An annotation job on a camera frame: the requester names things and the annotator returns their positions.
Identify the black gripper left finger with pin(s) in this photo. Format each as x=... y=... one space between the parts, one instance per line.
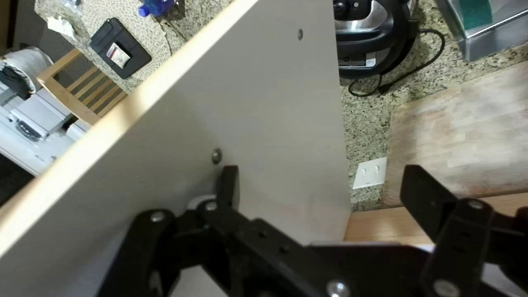
x=159 y=247

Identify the cabinet door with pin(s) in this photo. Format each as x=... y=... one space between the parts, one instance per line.
x=257 y=88

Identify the stainless steel sink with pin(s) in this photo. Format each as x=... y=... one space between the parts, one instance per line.
x=486 y=27

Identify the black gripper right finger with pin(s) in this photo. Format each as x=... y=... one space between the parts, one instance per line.
x=468 y=235

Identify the white wall outlet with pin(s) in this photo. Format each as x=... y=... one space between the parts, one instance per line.
x=371 y=174

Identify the wooden cutting board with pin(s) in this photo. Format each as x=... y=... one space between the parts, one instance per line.
x=471 y=138

